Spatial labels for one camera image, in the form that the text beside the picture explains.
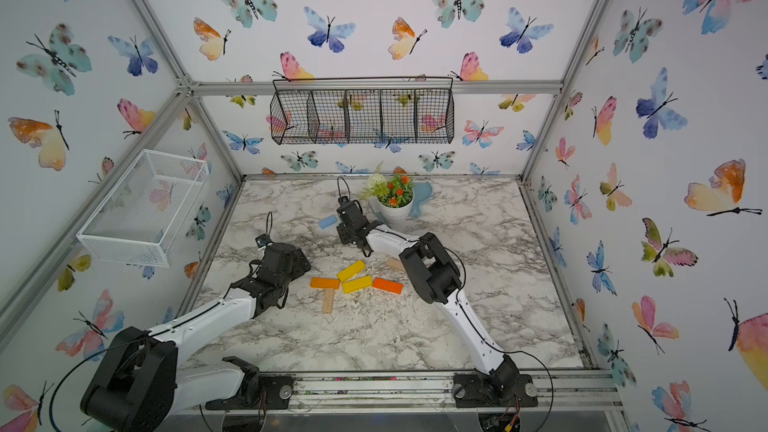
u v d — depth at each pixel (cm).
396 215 103
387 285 91
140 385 40
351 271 96
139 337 44
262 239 77
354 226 84
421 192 116
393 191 96
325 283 94
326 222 108
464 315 63
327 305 87
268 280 67
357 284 92
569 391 75
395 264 96
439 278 63
